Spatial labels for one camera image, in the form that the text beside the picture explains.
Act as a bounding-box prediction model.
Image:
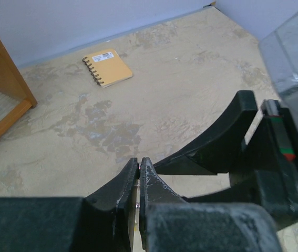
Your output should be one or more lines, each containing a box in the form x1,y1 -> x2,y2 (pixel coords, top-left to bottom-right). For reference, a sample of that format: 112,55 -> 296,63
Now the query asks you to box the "tan spiral notebook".
82,49 -> 133,88

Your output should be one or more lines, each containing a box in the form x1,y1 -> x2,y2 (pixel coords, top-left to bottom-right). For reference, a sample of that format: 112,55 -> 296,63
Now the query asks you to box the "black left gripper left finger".
0,158 -> 139,251

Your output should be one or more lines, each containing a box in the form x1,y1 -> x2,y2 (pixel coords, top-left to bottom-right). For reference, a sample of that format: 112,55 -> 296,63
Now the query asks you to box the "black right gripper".
154,90 -> 298,230

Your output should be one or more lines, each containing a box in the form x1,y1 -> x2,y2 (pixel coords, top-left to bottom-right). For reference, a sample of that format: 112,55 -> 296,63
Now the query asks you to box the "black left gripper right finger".
139,157 -> 282,251

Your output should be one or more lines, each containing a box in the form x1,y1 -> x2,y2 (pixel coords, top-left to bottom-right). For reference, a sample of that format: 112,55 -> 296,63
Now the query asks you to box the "large metal keyring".
135,164 -> 140,232

